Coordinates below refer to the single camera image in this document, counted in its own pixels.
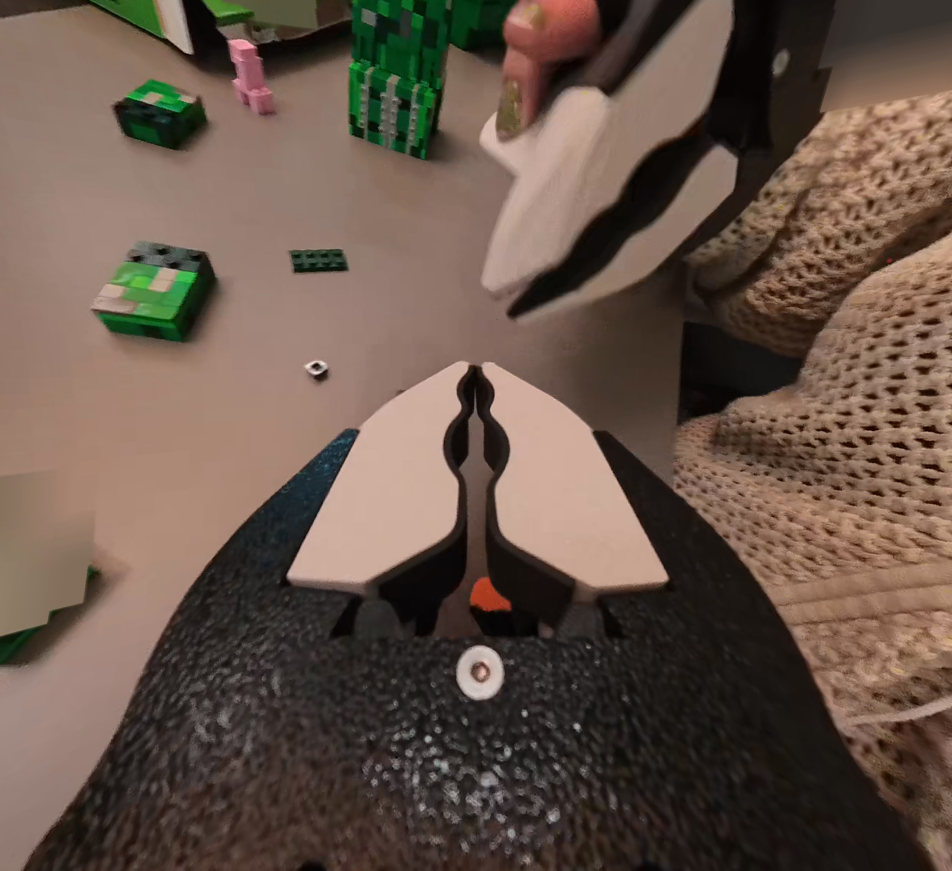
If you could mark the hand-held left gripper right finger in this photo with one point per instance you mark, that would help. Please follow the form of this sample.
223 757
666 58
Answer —
573 506

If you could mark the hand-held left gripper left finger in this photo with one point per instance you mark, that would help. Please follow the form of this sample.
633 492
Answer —
387 506

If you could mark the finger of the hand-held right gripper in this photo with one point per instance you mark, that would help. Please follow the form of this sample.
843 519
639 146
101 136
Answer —
654 90
669 216

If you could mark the dark green brick plate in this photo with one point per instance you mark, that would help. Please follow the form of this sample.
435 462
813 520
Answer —
320 260

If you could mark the small green brick assembly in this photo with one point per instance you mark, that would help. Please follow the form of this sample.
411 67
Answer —
152 291

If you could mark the person's right hand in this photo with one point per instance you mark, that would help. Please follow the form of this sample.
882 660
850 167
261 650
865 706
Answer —
558 31

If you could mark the orange brick separator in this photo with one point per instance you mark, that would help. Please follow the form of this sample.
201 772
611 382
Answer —
487 594

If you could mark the green plastic bin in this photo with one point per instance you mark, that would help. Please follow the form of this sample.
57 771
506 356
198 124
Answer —
498 8

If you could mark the tall green blocky brick figure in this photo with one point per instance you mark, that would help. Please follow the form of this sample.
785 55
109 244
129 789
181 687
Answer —
401 31

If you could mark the pink brick pig figure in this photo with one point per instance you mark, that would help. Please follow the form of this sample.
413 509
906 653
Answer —
249 75

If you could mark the green brick cube head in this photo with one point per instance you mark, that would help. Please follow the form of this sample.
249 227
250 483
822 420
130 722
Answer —
160 116

